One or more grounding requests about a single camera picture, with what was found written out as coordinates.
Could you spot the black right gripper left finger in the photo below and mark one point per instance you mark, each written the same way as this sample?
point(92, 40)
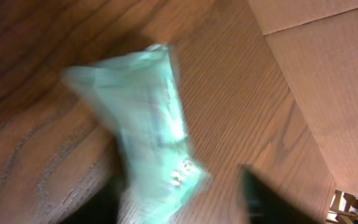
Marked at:
point(103, 206)

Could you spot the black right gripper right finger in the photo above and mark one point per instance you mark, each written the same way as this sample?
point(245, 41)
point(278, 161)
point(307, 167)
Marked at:
point(265, 206)

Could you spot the white wet wipes pack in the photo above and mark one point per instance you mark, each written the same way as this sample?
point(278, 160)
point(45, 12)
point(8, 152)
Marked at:
point(135, 96)

